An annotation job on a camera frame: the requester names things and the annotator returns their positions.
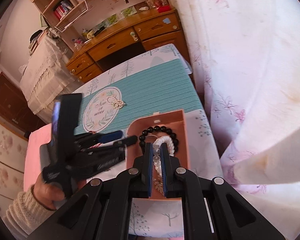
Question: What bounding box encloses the white pearl bracelet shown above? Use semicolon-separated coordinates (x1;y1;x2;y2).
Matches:
152;135;177;178

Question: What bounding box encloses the black bead bracelet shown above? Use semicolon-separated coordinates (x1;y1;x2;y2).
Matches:
138;125;180;157

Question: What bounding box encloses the gold chain necklace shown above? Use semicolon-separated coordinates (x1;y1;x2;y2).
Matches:
106;95;127;110

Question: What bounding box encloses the pink jewelry box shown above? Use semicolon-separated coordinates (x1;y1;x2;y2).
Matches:
126;109;190;200

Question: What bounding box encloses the person's left hand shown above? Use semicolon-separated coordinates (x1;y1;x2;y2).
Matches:
32;173;65;210

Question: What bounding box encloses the pink bedspread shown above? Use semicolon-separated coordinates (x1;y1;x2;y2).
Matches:
24;124;51;191

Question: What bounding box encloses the teal floral tablecloth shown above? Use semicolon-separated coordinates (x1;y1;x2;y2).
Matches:
74;44;222;238

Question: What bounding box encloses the white lace covered furniture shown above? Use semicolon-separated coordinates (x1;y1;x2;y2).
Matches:
19;34;83;124

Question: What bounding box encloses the brown wooden door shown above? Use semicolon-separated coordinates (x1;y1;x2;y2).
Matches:
0;73;46;133

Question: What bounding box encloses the wooden desk with drawers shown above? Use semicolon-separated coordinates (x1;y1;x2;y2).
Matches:
66;9;191;83

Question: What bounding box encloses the white floral curtain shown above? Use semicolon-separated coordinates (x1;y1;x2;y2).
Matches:
170;0;300;239

